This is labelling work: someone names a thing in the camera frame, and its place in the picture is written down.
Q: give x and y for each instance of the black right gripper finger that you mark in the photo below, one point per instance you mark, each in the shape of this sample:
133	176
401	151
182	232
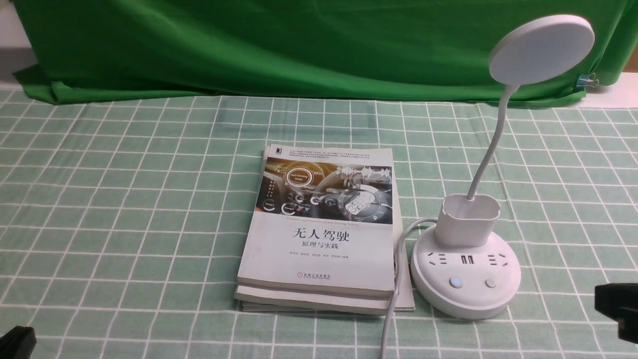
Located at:
619	302

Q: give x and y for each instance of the blue binder clip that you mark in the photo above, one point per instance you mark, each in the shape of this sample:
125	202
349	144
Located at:
585	81

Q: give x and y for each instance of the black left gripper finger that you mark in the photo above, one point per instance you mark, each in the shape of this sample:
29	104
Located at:
18	343

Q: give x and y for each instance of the green backdrop cloth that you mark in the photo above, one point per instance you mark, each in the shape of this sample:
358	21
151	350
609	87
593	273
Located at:
389	50

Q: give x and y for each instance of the white desk lamp with socket base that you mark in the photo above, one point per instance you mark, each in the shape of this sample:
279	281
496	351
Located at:
459	264

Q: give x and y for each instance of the top self-driving textbook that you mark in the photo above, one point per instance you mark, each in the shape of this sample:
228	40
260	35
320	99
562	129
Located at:
322	222

